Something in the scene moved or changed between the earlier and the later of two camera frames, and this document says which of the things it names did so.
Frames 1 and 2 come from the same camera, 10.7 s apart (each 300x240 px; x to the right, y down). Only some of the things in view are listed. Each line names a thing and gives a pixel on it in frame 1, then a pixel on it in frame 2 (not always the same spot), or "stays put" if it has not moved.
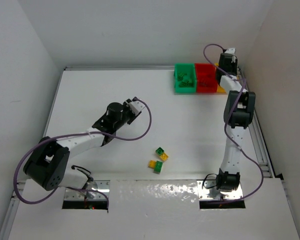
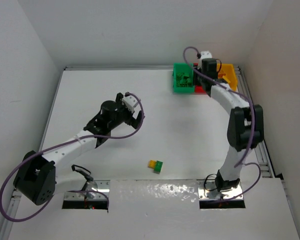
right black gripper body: [226, 56] to [198, 78]
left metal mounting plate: [94, 189] stays put
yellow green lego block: [156, 165] stays put
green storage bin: [185, 80] stays put
